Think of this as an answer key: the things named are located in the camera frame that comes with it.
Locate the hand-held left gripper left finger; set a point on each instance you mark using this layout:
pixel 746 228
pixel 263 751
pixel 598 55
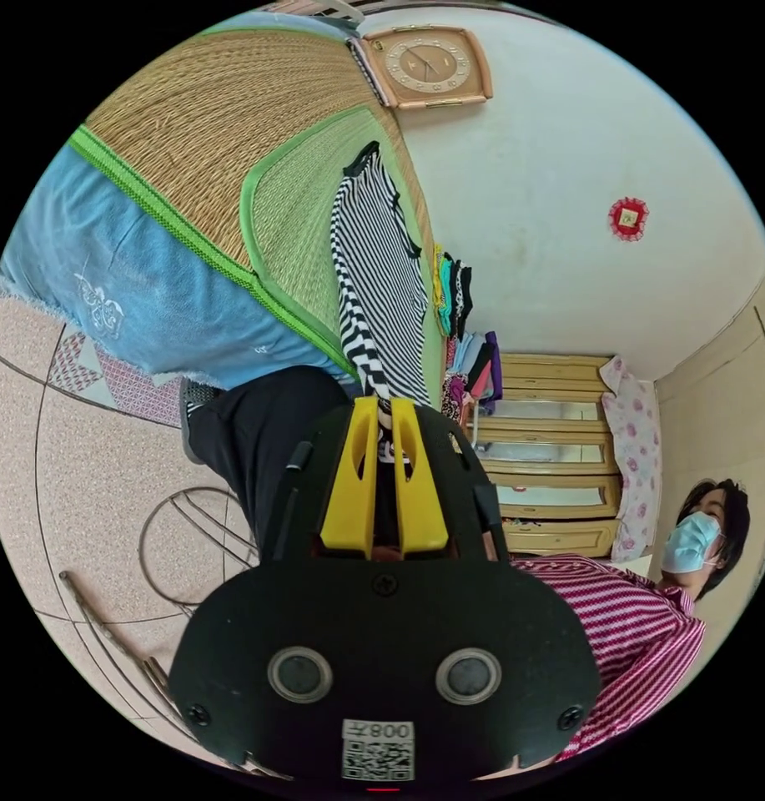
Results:
pixel 347 494

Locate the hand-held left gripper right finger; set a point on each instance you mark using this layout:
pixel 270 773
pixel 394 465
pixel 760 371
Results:
pixel 423 500

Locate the black and white striped vest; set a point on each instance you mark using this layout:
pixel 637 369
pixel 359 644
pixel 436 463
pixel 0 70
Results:
pixel 382 250

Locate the yellow wooden cupboard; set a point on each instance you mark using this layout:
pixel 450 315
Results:
pixel 545 460

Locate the pile of clothes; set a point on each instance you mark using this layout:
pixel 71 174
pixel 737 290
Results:
pixel 460 294

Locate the floral curtain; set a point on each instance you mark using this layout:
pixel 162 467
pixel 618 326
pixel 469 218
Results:
pixel 635 457

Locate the person's body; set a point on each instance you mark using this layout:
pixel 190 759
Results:
pixel 632 626

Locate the bed with woven mat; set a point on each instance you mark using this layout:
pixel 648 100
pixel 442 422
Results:
pixel 188 119

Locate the red round wall ornament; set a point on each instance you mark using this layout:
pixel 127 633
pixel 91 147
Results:
pixel 628 218

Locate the pink square wall clock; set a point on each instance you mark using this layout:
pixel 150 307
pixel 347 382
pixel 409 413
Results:
pixel 427 64

